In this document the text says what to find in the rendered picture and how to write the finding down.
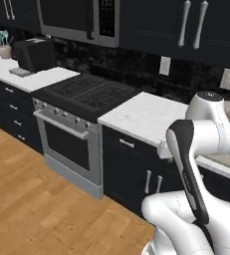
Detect grey flat block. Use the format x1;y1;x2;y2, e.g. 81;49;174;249
8;67;33;79

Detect black toaster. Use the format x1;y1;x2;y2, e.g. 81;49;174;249
13;37;57;74

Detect white cupboard door handle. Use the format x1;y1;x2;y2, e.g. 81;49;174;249
176;0;192;48
192;0;209;51

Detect dark base drawer run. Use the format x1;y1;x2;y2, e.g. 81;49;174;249
0;75;44;155

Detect white wall socket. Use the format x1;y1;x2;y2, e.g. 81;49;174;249
158;55;172;77
218;67;230;92

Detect silver base door handle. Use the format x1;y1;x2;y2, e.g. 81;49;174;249
155;174;163;195
143;169;152;195

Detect dark wall cupboard door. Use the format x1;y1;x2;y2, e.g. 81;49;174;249
119;0;193;62
189;0;230;71

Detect dark base cupboard door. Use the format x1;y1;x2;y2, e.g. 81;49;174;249
103;145;154;208
151;158;186;200

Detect silver black stove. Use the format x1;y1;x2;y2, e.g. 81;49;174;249
30;73;143;200

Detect silver drawer handle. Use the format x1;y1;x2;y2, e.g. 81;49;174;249
118;137;135;149

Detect dark drawer front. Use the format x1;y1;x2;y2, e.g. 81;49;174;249
102;125;163;164

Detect dark wall cupboard run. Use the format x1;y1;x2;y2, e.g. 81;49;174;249
0;0;42;35

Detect beige tool pot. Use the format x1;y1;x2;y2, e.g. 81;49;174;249
0;44;13;61

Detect teal kitchen tools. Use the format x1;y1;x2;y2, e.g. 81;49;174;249
0;29;15;48

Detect silver black microwave oven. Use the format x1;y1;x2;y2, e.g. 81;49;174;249
36;0;121;50

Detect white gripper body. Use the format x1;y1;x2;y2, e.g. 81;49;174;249
156;138;174;160

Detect silver oven door handle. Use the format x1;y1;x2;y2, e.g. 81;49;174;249
32;110;91;140

